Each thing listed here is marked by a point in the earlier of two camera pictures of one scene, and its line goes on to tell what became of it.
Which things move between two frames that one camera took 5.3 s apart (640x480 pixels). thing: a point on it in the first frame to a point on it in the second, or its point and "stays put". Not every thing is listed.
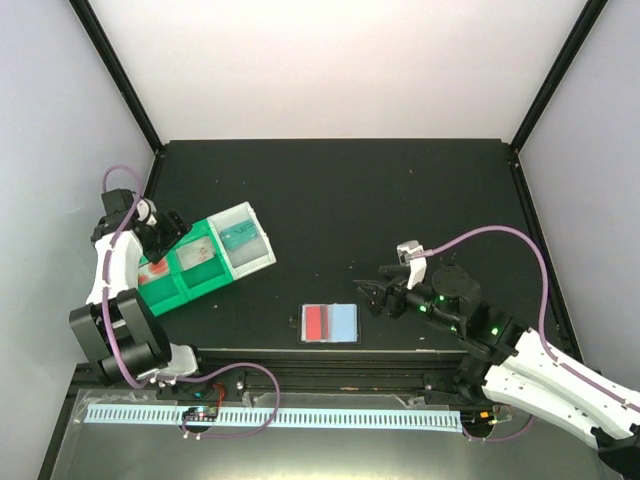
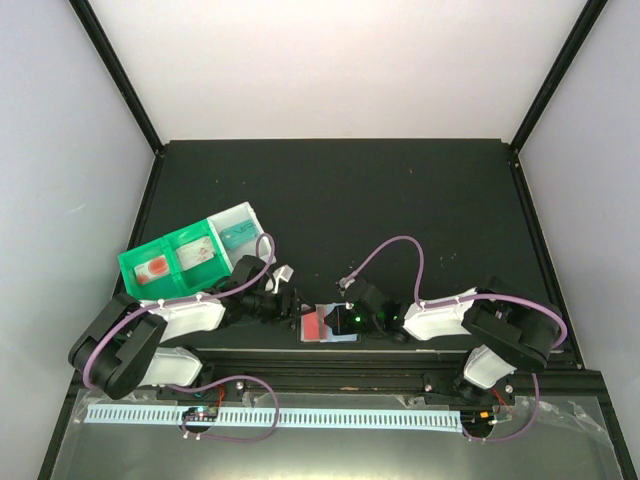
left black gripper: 176,230 to 288,310
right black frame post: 586,22 stays put
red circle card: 150,271 stays put
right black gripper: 376,306 to 339,327
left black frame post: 90,24 stays put
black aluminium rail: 327,371 stays put
